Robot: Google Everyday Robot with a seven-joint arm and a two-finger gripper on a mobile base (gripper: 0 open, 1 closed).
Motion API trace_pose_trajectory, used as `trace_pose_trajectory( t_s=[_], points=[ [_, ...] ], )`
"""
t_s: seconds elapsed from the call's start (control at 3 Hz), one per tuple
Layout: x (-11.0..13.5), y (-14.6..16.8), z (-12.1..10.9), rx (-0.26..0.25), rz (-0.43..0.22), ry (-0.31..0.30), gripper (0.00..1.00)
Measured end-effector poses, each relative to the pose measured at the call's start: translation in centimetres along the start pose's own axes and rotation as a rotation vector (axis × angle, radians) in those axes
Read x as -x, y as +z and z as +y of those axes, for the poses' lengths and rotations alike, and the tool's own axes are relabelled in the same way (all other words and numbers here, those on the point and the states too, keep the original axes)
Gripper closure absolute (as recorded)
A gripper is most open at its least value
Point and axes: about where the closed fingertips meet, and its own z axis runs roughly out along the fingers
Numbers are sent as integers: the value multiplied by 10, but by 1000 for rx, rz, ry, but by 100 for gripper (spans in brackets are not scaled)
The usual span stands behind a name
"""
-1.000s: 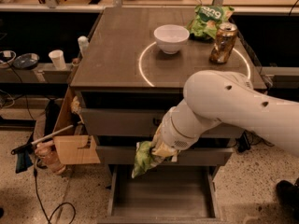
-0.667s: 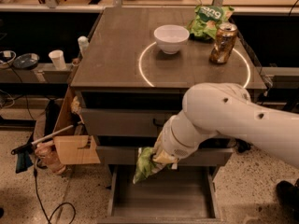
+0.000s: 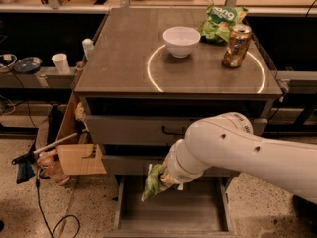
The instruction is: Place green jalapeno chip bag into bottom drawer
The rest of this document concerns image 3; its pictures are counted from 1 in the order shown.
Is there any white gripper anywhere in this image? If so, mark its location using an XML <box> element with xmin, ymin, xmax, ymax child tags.
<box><xmin>159</xmin><ymin>139</ymin><xmax>210</xmax><ymax>191</ymax></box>

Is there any green jalapeno chip bag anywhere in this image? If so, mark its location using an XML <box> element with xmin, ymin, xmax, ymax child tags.
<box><xmin>141</xmin><ymin>164</ymin><xmax>163</xmax><ymax>201</ymax></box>

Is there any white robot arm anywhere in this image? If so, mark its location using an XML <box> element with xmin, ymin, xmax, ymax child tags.
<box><xmin>166</xmin><ymin>112</ymin><xmax>317</xmax><ymax>203</ymax></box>

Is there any open bottom drawer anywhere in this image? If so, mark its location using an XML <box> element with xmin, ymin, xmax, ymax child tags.
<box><xmin>105</xmin><ymin>176</ymin><xmax>237</xmax><ymax>238</ymax></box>

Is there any middle drawer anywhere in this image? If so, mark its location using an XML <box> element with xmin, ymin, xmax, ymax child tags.
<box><xmin>102</xmin><ymin>155</ymin><xmax>240</xmax><ymax>177</ymax></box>

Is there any top drawer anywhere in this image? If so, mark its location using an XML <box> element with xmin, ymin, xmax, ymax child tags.
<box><xmin>85</xmin><ymin>114</ymin><xmax>268</xmax><ymax>148</ymax></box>

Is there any grey drawer cabinet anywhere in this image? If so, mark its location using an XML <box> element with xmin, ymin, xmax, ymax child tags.
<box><xmin>73</xmin><ymin>7</ymin><xmax>283</xmax><ymax>238</ymax></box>

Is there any green chip bag at back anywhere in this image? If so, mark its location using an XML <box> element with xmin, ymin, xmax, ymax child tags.
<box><xmin>197</xmin><ymin>5</ymin><xmax>249</xmax><ymax>44</ymax></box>

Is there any cardboard box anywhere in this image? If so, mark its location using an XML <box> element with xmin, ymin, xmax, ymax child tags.
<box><xmin>56</xmin><ymin>93</ymin><xmax>106</xmax><ymax>176</ymax></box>

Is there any clear plastic bottle on floor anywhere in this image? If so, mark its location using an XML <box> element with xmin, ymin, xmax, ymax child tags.
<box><xmin>37</xmin><ymin>149</ymin><xmax>70</xmax><ymax>186</ymax></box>

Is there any grabber tool with white shaft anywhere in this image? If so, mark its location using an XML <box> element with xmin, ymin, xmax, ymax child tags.
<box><xmin>12</xmin><ymin>133</ymin><xmax>79</xmax><ymax>165</ymax></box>

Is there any white bowl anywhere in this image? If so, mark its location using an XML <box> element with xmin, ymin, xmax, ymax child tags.
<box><xmin>162</xmin><ymin>26</ymin><xmax>200</xmax><ymax>58</ymax></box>

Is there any black shoe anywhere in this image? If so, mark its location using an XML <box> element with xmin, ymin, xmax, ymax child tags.
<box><xmin>292</xmin><ymin>195</ymin><xmax>317</xmax><ymax>235</ymax></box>

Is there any white bottle beside cabinet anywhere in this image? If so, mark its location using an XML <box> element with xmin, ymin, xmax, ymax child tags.
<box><xmin>82</xmin><ymin>39</ymin><xmax>94</xmax><ymax>60</ymax></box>

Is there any crushed gold soda can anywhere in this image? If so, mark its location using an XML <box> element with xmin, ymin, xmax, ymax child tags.
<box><xmin>222</xmin><ymin>24</ymin><xmax>252</xmax><ymax>68</ymax></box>

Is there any white paper cup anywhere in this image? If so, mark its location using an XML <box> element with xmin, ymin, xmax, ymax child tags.
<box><xmin>52</xmin><ymin>53</ymin><xmax>70</xmax><ymax>74</ymax></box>

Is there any grey plate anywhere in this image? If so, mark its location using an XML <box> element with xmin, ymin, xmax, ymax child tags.
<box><xmin>14</xmin><ymin>57</ymin><xmax>42</xmax><ymax>74</ymax></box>

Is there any small bowl at left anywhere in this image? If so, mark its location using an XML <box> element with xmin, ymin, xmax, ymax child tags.
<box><xmin>0</xmin><ymin>54</ymin><xmax>17</xmax><ymax>73</ymax></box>

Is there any black floor cable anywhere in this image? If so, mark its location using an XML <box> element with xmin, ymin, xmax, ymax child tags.
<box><xmin>34</xmin><ymin>169</ymin><xmax>81</xmax><ymax>238</ymax></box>

